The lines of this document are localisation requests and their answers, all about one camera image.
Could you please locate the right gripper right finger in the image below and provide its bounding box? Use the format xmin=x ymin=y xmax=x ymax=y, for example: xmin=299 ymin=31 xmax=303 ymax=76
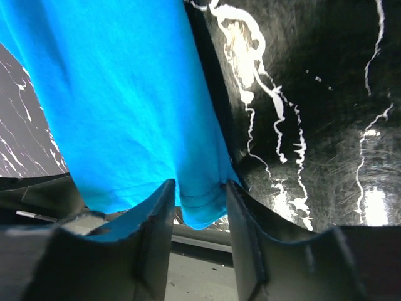
xmin=226 ymin=181 xmax=400 ymax=300

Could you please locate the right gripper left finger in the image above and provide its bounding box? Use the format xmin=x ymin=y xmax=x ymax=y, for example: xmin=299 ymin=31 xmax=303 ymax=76
xmin=1 ymin=179 xmax=175 ymax=300

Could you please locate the blue t shirt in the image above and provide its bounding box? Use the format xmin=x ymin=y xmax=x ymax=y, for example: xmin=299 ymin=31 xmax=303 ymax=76
xmin=1 ymin=1 xmax=237 ymax=230

